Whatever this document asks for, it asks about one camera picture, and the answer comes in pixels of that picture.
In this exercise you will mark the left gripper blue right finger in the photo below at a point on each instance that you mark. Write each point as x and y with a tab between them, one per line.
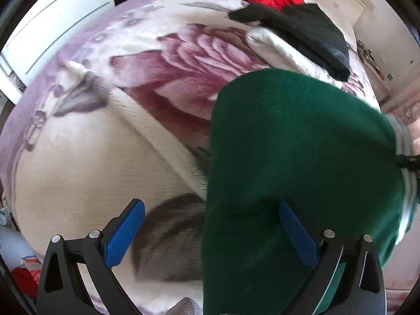
352	263

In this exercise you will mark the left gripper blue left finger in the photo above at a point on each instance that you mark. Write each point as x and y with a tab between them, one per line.
62	289

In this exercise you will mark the green and cream varsity jacket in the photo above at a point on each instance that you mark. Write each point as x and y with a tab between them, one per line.
279	135

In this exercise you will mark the red patterned box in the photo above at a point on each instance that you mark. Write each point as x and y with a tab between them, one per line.
27	276

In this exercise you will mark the clutter on floor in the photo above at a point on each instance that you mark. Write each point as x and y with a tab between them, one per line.
15	250

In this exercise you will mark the floral purple plush blanket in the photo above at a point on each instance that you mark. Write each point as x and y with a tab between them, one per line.
123	111

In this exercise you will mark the grey fuzzy garment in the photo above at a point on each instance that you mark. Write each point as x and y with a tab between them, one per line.
280	54

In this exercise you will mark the black garment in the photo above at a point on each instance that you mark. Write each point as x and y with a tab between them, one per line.
307	29

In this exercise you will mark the white wardrobe cabinet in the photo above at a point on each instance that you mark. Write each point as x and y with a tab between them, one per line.
32	31

